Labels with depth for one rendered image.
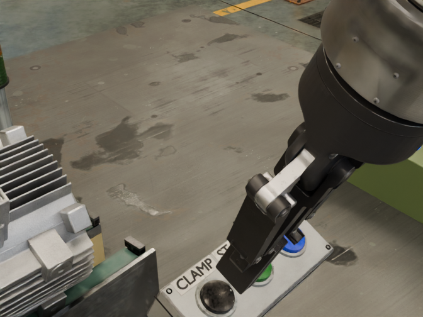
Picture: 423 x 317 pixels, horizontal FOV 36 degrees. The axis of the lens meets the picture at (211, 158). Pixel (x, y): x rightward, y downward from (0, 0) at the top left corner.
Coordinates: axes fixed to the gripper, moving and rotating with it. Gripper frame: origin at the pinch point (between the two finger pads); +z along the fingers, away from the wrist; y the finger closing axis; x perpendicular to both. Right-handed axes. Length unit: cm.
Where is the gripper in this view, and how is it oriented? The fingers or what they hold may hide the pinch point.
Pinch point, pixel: (249, 255)
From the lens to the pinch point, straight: 48.8
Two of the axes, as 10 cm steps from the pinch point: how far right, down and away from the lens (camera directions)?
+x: 6.7, 7.0, -2.7
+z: -3.2, 5.9, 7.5
